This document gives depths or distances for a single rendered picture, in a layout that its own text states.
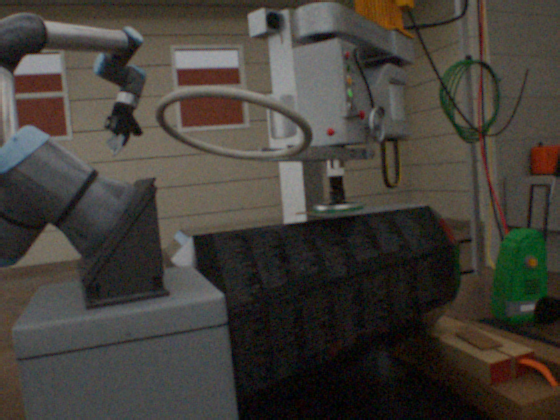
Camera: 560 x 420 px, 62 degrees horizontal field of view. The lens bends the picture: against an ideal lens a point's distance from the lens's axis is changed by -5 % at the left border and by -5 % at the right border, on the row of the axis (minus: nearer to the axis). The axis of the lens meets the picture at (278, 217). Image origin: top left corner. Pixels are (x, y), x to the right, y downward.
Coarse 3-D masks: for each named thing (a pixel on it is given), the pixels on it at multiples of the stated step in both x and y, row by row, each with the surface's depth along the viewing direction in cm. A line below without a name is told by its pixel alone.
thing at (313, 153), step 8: (304, 152) 173; (312, 152) 178; (320, 152) 183; (328, 152) 188; (336, 152) 194; (344, 152) 200; (352, 152) 204; (360, 152) 213; (264, 160) 170; (272, 160) 169; (280, 160) 173; (288, 160) 178; (296, 160) 182; (304, 160) 188; (312, 160) 193; (320, 160) 205; (344, 160) 224
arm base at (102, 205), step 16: (96, 176) 100; (80, 192) 96; (96, 192) 98; (112, 192) 100; (128, 192) 101; (80, 208) 96; (96, 208) 97; (112, 208) 97; (64, 224) 97; (80, 224) 97; (96, 224) 96; (112, 224) 97; (80, 240) 99; (96, 240) 97
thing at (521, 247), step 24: (528, 216) 311; (504, 240) 312; (528, 240) 291; (504, 264) 302; (528, 264) 289; (504, 288) 298; (528, 288) 293; (504, 312) 297; (528, 312) 294; (552, 312) 290
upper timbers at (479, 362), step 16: (448, 320) 246; (416, 336) 241; (432, 336) 227; (496, 336) 217; (432, 352) 229; (448, 352) 216; (464, 352) 205; (480, 352) 201; (496, 352) 199; (512, 352) 197; (528, 352) 196; (464, 368) 205; (480, 368) 195; (496, 368) 191; (512, 368) 195; (528, 368) 196
